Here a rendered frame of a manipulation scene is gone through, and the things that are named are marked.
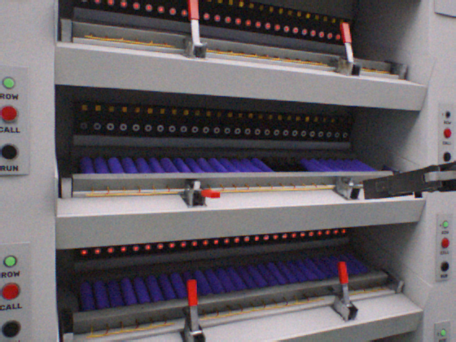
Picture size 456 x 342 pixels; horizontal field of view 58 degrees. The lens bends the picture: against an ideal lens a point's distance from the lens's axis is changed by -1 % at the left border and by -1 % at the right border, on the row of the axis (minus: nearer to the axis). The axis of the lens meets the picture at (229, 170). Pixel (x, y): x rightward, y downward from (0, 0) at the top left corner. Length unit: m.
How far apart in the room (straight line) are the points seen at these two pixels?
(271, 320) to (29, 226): 0.39
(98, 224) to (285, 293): 0.34
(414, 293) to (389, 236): 0.11
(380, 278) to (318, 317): 0.18
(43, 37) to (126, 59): 0.10
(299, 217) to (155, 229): 0.22
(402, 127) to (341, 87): 0.20
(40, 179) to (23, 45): 0.15
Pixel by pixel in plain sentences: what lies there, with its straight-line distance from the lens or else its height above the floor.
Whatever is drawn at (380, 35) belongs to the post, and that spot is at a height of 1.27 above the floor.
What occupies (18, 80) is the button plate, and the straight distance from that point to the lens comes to 0.53.
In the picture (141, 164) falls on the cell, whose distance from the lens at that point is 0.65.
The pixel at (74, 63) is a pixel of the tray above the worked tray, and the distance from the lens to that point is 0.54.
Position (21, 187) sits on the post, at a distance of 0.53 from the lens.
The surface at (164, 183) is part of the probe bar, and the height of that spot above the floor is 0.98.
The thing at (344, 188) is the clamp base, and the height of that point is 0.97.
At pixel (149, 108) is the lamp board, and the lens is 0.70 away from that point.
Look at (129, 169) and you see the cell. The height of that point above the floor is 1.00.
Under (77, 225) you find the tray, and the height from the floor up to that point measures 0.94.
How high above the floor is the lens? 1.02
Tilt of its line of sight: 2 degrees down
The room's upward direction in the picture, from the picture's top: straight up
